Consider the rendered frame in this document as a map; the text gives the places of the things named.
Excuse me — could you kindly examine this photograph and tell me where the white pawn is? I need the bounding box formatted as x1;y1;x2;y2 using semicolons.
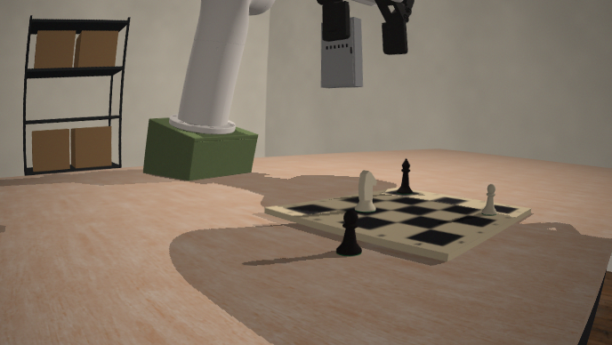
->
481;184;497;215

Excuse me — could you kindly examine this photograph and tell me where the black bishop chess piece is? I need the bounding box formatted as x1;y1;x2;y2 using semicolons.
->
397;159;413;195

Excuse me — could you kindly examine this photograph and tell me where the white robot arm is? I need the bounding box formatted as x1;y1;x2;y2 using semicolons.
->
169;0;275;134

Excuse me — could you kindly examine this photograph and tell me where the white knight chess piece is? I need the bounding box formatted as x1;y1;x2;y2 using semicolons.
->
355;170;377;213

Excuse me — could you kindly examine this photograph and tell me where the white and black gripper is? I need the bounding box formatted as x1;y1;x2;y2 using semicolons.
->
317;0;415;55

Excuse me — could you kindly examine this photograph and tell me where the black pawn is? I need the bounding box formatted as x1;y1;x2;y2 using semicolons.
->
336;210;362;256

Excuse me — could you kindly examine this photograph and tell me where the chessboard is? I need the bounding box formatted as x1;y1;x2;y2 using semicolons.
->
264;188;531;261

